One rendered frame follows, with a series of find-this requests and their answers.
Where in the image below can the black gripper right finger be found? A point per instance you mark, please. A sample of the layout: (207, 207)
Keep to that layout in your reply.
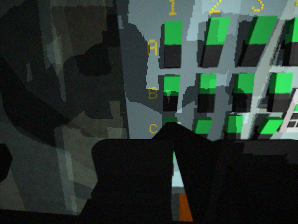
(202, 164)

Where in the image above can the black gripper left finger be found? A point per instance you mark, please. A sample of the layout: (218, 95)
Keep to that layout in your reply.
(152, 157)

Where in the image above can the grey switch panel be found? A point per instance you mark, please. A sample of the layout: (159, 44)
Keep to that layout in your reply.
(224, 69)

